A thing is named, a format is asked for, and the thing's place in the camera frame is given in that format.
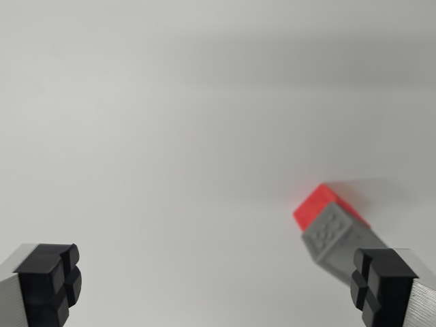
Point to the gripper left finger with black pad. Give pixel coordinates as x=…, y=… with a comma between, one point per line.
x=41, y=286

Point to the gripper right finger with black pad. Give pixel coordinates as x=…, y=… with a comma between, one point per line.
x=385, y=289

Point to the grey embossed cube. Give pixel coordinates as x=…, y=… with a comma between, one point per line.
x=335, y=243

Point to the red embossed cube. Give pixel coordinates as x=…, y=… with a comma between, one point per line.
x=315, y=207

